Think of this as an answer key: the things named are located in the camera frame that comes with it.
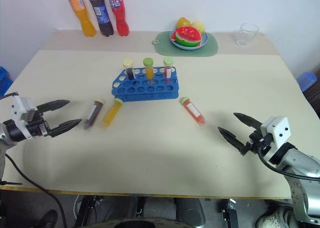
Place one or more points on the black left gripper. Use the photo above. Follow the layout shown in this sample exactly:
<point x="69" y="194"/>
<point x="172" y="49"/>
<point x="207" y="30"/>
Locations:
<point x="37" y="126"/>

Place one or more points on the green silicone mat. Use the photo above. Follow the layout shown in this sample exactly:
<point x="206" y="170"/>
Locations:
<point x="210" y="48"/>

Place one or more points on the yellow liquid tube green cap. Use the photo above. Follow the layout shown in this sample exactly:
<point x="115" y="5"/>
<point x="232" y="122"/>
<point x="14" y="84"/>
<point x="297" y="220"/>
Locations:
<point x="111" y="114"/>

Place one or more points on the brown liquid tube yellow cap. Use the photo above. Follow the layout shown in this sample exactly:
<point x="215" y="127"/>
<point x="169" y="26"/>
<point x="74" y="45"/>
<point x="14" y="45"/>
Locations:
<point x="92" y="114"/>

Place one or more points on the blue plastic stool stack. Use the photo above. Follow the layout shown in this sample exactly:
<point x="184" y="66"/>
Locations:
<point x="307" y="80"/>

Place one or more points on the blue test tube rack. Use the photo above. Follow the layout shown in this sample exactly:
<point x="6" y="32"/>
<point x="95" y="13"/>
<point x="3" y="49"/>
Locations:
<point x="140" y="89"/>

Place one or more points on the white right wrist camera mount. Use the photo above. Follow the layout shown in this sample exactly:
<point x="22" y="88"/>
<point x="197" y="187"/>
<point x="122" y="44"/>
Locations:
<point x="278" y="128"/>

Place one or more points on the black metal bracket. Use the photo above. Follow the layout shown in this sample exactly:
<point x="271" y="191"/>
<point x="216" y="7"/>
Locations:
<point x="230" y="213"/>

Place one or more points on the toy watermelon slice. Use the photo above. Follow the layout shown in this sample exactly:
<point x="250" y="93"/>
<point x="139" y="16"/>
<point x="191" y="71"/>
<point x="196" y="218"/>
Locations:
<point x="187" y="36"/>

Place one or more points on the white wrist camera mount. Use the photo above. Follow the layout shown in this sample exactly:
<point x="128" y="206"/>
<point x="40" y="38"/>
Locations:
<point x="278" y="128"/>
<point x="18" y="108"/>

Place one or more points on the black metal frame leg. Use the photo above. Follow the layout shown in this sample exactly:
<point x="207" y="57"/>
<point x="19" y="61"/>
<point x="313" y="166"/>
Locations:
<point x="86" y="210"/>

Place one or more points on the dark brown furniture piece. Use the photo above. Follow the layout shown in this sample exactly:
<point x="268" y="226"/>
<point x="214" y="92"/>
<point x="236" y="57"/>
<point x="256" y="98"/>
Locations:
<point x="313" y="98"/>

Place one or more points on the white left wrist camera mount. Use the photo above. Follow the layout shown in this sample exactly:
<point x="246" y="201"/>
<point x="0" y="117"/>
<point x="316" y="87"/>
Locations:
<point x="18" y="108"/>

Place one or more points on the dark liquid tube yellow cap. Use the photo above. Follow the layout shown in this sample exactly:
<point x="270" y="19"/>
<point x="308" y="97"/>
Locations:
<point x="130" y="71"/>

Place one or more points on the orange liquid tube green cap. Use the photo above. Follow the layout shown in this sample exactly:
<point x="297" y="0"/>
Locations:
<point x="149" y="71"/>

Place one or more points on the orange-yellow toy fruit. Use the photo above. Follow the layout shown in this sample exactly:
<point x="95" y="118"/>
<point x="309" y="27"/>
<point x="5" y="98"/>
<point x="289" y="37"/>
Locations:
<point x="183" y="22"/>

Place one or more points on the blue plastic crate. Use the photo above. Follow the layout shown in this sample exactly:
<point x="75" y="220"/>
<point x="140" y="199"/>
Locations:
<point x="5" y="81"/>

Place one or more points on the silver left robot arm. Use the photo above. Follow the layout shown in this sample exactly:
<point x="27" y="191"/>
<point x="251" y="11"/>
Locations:
<point x="13" y="134"/>

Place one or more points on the red soda bottle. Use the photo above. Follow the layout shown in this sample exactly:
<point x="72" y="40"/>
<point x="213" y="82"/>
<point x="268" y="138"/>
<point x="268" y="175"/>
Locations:
<point x="120" y="15"/>

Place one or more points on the red-orange liquid tube orange cap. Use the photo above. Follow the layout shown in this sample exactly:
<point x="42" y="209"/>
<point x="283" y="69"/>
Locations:
<point x="193" y="111"/>

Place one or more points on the clear plastic cup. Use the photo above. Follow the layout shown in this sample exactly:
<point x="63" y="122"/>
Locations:
<point x="246" y="35"/>

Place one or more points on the dark cola bottle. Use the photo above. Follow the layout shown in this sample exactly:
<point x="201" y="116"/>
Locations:
<point x="102" y="15"/>

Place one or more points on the white sneaker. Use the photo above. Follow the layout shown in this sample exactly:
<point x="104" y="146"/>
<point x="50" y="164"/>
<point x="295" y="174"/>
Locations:
<point x="273" y="218"/>

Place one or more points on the grey cylindrical shape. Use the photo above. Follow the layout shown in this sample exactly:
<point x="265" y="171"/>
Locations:
<point x="190" y="210"/>

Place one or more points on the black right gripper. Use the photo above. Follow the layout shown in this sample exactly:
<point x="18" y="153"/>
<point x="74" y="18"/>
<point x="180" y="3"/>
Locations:
<point x="260" y="140"/>

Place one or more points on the black shoe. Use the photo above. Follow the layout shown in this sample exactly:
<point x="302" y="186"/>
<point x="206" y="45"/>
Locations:
<point x="47" y="219"/>

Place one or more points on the red liquid tube green cap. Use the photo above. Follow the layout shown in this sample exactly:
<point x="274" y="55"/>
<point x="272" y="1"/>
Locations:
<point x="167" y="70"/>

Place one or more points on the orange soda bottle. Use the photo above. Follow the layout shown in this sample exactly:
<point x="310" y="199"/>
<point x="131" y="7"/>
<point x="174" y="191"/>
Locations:
<point x="85" y="18"/>

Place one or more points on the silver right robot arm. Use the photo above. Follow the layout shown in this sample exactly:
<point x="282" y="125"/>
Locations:
<point x="300" y="163"/>

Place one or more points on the yellow toy lemon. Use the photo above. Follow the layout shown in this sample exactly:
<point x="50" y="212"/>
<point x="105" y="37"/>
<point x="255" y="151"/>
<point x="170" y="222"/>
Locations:
<point x="199" y="26"/>

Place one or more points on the light blue plate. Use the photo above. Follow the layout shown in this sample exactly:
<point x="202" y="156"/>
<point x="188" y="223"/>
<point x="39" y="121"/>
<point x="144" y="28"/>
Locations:
<point x="203" y="40"/>

